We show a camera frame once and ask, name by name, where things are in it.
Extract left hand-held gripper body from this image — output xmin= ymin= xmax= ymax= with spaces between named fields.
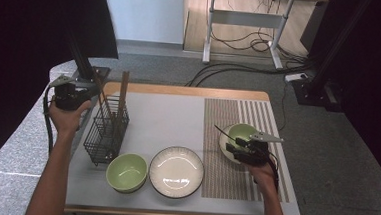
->
xmin=47 ymin=74 xmax=85 ymax=112

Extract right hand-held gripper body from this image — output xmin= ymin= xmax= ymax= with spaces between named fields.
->
xmin=238 ymin=130 xmax=285 ymax=167

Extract green bowl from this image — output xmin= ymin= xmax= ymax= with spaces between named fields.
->
xmin=104 ymin=151 xmax=150 ymax=195
xmin=226 ymin=122 xmax=261 ymax=152
xmin=217 ymin=123 xmax=265 ymax=167

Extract dark wooden chopstick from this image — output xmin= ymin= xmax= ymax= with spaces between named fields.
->
xmin=116 ymin=71 xmax=127 ymax=131
xmin=96 ymin=81 xmax=118 ymax=124
xmin=120 ymin=70 xmax=131 ymax=132
xmin=91 ymin=72 xmax=112 ymax=108

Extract black-handled metal spoon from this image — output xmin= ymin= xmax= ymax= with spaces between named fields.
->
xmin=213 ymin=124 xmax=238 ymax=142

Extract black wire cutlery basket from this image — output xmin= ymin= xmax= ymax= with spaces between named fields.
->
xmin=82 ymin=93 xmax=132 ymax=169

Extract person's left hand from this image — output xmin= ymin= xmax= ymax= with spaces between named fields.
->
xmin=48 ymin=97 xmax=94 ymax=137

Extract person's right hand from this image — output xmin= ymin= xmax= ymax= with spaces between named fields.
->
xmin=244 ymin=163 xmax=279 ymax=196

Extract black metal stand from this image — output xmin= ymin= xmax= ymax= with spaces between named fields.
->
xmin=63 ymin=26 xmax=114 ymax=91
xmin=290 ymin=0 xmax=374 ymax=115

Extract brown striped placemat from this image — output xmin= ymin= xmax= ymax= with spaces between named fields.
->
xmin=198 ymin=97 xmax=297 ymax=204

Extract wooden table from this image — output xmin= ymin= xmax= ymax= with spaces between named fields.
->
xmin=64 ymin=78 xmax=310 ymax=215

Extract black curtain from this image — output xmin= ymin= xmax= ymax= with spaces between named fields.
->
xmin=302 ymin=0 xmax=381 ymax=182
xmin=0 ymin=0 xmax=123 ymax=187

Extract large white ribbed plate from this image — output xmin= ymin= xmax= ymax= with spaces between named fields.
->
xmin=146 ymin=144 xmax=207 ymax=201

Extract grey carpeted platform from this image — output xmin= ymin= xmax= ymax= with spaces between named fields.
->
xmin=0 ymin=55 xmax=115 ymax=215

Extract white power strip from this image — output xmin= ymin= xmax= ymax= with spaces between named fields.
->
xmin=284 ymin=71 xmax=310 ymax=85

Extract white metal desk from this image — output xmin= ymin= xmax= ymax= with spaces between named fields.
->
xmin=195 ymin=0 xmax=330 ymax=74

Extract left hand-held gripper cable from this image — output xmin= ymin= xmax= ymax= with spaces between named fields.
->
xmin=39 ymin=86 xmax=58 ymax=156

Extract thin black cable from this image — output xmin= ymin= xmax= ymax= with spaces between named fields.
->
xmin=276 ymin=80 xmax=290 ymax=132

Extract thick black floor cables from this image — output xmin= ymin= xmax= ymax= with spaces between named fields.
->
xmin=184 ymin=55 xmax=315 ymax=95

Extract tangled black cables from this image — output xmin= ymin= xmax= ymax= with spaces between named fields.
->
xmin=209 ymin=0 xmax=314 ymax=68

